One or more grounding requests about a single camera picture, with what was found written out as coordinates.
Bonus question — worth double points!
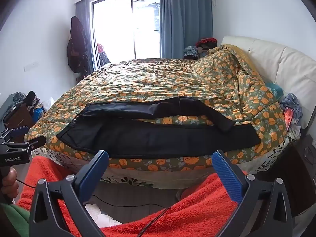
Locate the dark nightstand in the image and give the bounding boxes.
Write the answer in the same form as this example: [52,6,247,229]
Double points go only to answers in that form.
[288,134,316,204]

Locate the black floor cable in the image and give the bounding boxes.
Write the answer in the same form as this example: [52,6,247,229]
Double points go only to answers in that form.
[92,195,173,237]

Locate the person's left hand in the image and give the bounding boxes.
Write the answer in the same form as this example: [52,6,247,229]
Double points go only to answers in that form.
[1,168,19,199]

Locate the cream pillow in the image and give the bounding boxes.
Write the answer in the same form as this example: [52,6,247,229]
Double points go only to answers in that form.
[220,36,316,129]

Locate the black pants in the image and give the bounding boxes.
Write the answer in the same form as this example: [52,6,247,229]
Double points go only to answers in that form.
[56,97,261,158]

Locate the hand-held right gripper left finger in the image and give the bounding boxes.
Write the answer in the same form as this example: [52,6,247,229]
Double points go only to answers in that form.
[29,150,109,237]

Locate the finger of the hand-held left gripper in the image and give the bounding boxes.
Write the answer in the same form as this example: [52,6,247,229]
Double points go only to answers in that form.
[24,136,47,151]
[0,126,29,142]

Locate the dark hanging coats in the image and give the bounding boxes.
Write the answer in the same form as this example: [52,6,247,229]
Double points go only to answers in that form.
[67,16,90,75]

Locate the wide blue curtain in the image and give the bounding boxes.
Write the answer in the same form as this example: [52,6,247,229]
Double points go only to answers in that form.
[159,0,213,60]

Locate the red fleece clothing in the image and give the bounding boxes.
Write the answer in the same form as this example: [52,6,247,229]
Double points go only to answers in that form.
[16,155,250,237]

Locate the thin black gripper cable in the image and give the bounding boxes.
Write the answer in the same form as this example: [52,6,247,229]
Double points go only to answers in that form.
[16,178,38,187]

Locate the red phone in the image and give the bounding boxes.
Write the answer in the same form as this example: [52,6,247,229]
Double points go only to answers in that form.
[284,106,295,130]

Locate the blue bag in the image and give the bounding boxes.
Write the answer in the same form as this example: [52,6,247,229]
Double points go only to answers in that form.
[33,107,45,123]

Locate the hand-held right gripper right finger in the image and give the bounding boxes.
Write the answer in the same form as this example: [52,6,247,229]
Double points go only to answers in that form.
[212,150,294,237]

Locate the pumpkin print quilt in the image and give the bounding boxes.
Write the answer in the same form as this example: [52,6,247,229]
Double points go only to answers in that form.
[25,44,289,172]

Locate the person's left forearm green sleeve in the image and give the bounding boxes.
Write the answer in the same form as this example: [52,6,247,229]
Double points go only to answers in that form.
[0,202,30,237]

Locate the narrow blue curtain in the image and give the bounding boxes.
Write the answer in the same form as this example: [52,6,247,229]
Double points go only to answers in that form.
[75,0,94,77]

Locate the clothes pile with red hat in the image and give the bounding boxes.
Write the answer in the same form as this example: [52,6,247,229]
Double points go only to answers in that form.
[183,38,219,60]

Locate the white plastic bag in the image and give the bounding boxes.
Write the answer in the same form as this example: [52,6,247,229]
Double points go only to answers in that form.
[41,97,56,112]

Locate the white slipper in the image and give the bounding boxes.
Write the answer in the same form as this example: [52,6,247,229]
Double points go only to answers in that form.
[85,204,124,229]

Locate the grey cloth heap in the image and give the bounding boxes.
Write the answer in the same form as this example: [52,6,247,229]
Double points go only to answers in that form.
[0,92,25,122]

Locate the pink and grey clothes heap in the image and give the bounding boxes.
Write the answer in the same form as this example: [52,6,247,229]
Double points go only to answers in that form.
[97,43,111,68]

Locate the blue-grey crumpled cloth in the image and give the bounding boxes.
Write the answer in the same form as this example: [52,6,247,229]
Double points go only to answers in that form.
[280,93,303,127]

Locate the teal pillow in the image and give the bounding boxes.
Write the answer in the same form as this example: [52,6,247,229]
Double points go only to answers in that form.
[267,81,284,100]

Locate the glass sliding window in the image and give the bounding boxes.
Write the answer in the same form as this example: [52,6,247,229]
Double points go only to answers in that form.
[91,0,161,68]

